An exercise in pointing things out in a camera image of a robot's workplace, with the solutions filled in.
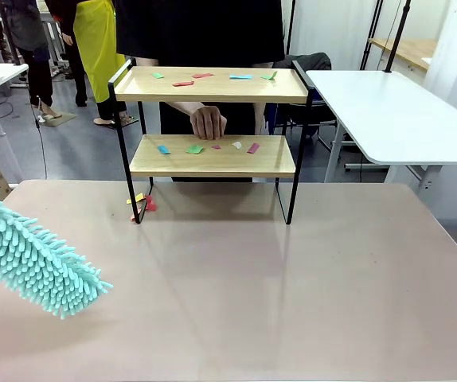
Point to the light blue paper scrap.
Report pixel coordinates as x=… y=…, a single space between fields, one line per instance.
x=240 y=76

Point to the yellow paper scrap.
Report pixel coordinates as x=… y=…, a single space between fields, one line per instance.
x=135 y=198

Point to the folded green paper scrap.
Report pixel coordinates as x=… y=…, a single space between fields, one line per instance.
x=269 y=76

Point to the wide green paper scrap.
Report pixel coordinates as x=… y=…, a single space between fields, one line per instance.
x=194 y=149

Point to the teal blue paper scrap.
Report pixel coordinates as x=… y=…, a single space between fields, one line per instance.
x=163 y=149

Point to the person in dark clothes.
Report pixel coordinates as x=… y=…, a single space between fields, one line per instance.
x=39 y=79

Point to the person in black shirt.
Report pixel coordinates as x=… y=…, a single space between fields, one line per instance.
x=196 y=32

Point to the beige floor mat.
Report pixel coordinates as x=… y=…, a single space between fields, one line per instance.
x=59 y=119

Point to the small green paper scrap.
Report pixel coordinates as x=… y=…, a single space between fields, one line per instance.
x=157 y=75

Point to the person's right hand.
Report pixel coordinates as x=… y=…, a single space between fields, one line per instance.
x=208 y=122

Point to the wooden top table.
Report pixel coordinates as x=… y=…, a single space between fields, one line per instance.
x=411 y=49

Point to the orange paper scrap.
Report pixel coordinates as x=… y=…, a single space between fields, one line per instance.
x=134 y=217

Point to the turquoise chenille duster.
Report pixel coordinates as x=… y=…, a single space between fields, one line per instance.
x=33 y=258

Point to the white paper scrap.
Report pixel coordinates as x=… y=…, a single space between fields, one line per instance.
x=237 y=145

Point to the person's left forearm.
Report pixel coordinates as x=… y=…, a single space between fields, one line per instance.
x=259 y=119

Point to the thin black tripod stand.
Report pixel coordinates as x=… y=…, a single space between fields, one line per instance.
x=368 y=47

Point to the black chair with jacket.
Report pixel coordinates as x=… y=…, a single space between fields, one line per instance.
x=318 y=61

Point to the two-tier wood metal shelf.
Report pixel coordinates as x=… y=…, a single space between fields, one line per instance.
x=212 y=94

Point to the person in yellow apron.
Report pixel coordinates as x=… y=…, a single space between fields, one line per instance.
x=93 y=40

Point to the person's right forearm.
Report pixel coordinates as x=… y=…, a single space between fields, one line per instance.
x=178 y=106

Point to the magenta paper scrap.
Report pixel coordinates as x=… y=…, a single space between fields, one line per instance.
x=254 y=148

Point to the thick black stand pole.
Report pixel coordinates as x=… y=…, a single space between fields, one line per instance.
x=398 y=36

